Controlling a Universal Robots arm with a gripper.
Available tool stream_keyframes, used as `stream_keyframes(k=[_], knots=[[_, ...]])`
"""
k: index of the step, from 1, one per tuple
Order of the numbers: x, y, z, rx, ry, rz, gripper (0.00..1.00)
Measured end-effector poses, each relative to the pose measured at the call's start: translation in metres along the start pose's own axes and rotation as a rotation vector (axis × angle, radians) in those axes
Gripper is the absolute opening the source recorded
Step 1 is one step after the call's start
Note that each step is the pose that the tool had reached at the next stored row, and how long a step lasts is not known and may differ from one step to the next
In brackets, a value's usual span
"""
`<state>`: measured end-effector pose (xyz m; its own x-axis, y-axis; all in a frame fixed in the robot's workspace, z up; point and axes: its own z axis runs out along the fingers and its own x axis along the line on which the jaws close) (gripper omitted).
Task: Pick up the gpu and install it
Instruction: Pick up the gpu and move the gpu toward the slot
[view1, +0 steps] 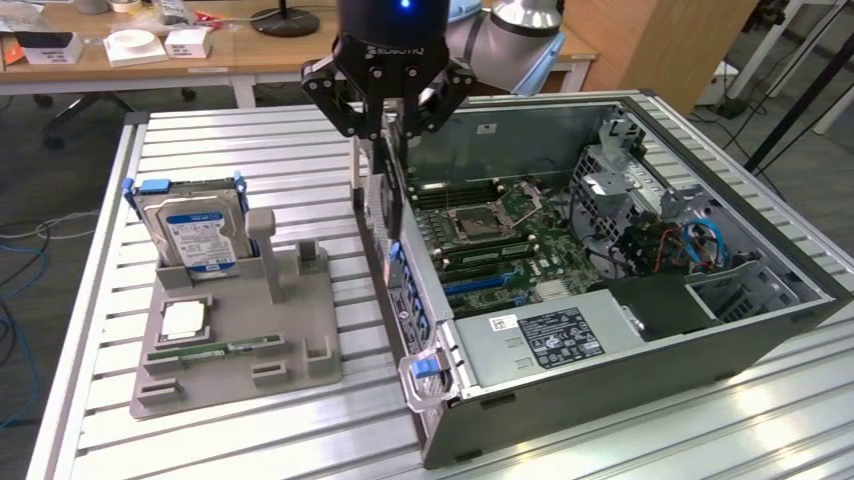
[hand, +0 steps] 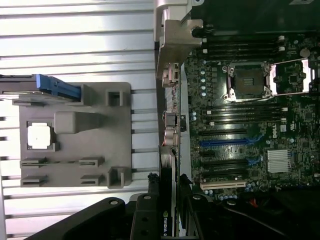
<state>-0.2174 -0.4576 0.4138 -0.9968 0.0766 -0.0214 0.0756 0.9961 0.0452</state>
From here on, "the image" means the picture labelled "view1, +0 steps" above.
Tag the green RAM stick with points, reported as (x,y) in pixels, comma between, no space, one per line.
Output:
(214,348)

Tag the clear plastic bag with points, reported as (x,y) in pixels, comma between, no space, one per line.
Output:
(175,11)

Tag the blue expansion slot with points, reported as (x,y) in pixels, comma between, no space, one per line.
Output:
(477,285)

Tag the silver CPU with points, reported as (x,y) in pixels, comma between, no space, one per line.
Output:
(183,320)

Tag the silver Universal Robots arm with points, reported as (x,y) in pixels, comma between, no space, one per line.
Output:
(521,20)

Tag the black round lamp base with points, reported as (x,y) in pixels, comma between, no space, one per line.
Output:
(286,24)

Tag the black stand leg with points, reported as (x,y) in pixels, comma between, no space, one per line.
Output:
(794,125)

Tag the grey power supply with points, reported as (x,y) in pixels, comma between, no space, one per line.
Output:
(548,335)

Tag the black and silver PC case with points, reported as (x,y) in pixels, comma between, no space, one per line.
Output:
(601,390)

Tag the grey printed parts rack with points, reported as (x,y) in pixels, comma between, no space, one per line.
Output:
(301,325)

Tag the wooden cabinet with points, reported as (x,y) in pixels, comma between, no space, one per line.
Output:
(654,45)

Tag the green Dell motherboard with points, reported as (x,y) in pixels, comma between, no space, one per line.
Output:
(534,260)

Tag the hard disk in blue caddy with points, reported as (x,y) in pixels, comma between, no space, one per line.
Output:
(194,235)

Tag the silver finned chipset heatsink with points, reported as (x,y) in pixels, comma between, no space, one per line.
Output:
(554,291)

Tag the silver socket cover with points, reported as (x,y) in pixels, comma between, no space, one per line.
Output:
(520,192)

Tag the CPU socket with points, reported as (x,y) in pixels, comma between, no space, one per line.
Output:
(481,220)

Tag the green Nvidia graphics card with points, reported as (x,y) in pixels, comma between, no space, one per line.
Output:
(387,200)

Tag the white box with black lid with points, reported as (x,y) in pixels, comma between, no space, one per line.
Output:
(50,47)

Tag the beige tape roll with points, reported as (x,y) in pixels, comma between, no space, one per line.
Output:
(126,5)

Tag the grey cup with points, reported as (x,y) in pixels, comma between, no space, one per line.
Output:
(90,6)

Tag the black office chair base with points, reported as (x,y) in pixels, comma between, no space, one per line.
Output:
(87,110)

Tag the small white labelled box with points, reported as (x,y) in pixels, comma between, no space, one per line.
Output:
(189,42)

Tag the blue case release latch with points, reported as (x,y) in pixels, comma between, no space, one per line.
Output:
(427,370)

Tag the wooden desk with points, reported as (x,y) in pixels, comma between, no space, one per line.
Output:
(267,55)

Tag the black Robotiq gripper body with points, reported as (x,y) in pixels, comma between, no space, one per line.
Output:
(394,30)

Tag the white box holding tape roll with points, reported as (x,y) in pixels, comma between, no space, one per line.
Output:
(137,47)

